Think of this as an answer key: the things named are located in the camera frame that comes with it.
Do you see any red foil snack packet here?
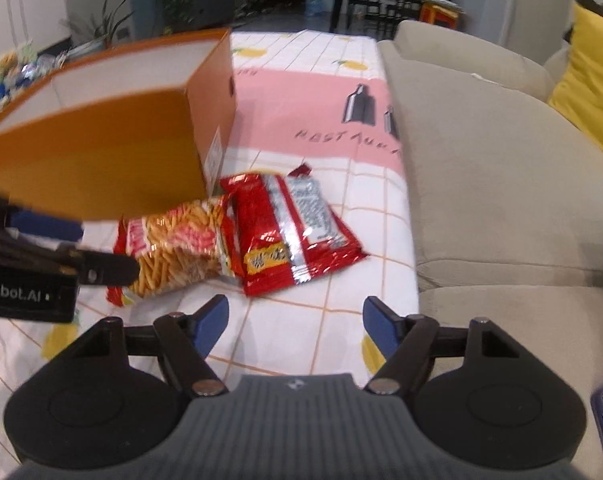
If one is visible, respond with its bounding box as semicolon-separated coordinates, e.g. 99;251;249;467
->
219;164;368;297

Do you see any beige sofa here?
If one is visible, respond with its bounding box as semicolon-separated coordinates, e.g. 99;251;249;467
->
376;20;603;411

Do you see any orange cardboard box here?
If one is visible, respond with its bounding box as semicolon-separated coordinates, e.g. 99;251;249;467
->
0;26;238;223

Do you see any red stick snack packet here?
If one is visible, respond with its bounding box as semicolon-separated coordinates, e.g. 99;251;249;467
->
106;195;235;308

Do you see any red stool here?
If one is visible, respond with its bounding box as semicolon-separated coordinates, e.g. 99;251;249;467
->
420;2;457;28

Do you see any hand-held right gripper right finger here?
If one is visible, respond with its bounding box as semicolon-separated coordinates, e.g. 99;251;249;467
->
362;296;519;396

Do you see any potted spiky plant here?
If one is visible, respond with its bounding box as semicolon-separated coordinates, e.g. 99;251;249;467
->
59;0;132;58

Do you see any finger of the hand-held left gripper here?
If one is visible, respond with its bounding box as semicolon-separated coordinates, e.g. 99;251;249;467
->
0;227;140;286
0;194;85;243

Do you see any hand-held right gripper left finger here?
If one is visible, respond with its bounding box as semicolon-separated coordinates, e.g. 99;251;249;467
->
76;294;231;397

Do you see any yellow cushion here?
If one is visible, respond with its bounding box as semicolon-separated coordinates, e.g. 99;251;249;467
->
549;0;603;168

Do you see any pile of colourful packets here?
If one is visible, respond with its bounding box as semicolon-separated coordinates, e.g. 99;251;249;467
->
0;42;67;111

